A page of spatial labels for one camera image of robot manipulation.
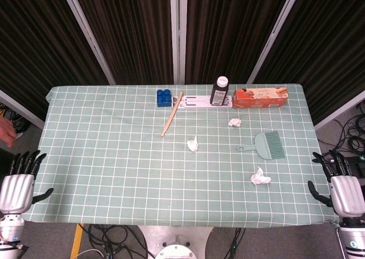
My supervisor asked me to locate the blue toy brick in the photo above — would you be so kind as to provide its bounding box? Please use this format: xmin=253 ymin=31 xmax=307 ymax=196
xmin=156 ymin=88 xmax=174 ymax=108

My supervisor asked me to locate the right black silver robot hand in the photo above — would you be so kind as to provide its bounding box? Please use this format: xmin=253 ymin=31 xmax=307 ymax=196
xmin=307 ymin=149 xmax=365 ymax=219

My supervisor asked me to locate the white cable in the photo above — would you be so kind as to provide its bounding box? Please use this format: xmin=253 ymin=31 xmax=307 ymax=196
xmin=76 ymin=248 xmax=106 ymax=259

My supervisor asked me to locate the green white checked tablecloth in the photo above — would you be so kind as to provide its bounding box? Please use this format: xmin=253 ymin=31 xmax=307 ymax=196
xmin=22 ymin=84 xmax=340 ymax=229

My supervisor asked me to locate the aluminium frame post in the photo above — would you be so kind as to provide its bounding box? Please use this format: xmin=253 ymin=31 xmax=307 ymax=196
xmin=169 ymin=0 xmax=188 ymax=85
xmin=246 ymin=0 xmax=305 ymax=85
xmin=59 ymin=0 xmax=117 ymax=86

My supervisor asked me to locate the dark bottle with white cap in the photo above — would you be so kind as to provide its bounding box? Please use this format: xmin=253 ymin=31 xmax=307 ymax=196
xmin=209 ymin=76 xmax=230 ymax=107

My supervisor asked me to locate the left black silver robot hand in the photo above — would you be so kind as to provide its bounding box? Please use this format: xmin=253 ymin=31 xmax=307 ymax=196
xmin=0 ymin=149 xmax=54 ymax=215

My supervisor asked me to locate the wooden stick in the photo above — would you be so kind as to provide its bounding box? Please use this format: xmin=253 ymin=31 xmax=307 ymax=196
xmin=160 ymin=91 xmax=184 ymax=137

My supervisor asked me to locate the orange cracker box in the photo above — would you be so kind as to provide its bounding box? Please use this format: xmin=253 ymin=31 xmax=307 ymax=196
xmin=231 ymin=87 xmax=289 ymax=109

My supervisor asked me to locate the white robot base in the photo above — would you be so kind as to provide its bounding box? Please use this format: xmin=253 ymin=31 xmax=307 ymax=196
xmin=136 ymin=226 xmax=215 ymax=259

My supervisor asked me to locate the yellow bar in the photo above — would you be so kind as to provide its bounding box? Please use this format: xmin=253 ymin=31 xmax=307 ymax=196
xmin=69 ymin=223 xmax=85 ymax=259

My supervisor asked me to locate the aluminium frame rail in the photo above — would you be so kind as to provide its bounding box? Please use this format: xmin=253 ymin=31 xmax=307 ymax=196
xmin=0 ymin=88 xmax=46 ymax=130
xmin=313 ymin=90 xmax=365 ymax=132

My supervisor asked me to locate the bare human hand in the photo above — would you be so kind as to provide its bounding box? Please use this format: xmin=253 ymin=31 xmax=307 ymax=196
xmin=0 ymin=118 xmax=18 ymax=149

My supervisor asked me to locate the black cable bundle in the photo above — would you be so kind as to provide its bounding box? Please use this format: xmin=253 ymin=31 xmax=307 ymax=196
xmin=78 ymin=223 xmax=149 ymax=259
xmin=315 ymin=100 xmax=365 ymax=159
xmin=0 ymin=101 xmax=29 ymax=136
xmin=226 ymin=227 xmax=248 ymax=259

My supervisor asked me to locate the white flat slotted plate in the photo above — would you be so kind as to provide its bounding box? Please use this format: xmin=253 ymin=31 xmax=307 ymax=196
xmin=171 ymin=95 xmax=233 ymax=110

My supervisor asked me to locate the dark ribbed partition panel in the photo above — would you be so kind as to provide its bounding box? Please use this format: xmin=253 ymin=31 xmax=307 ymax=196
xmin=0 ymin=0 xmax=108 ymax=122
xmin=255 ymin=0 xmax=365 ymax=124
xmin=71 ymin=0 xmax=175 ymax=86
xmin=185 ymin=0 xmax=293 ymax=84

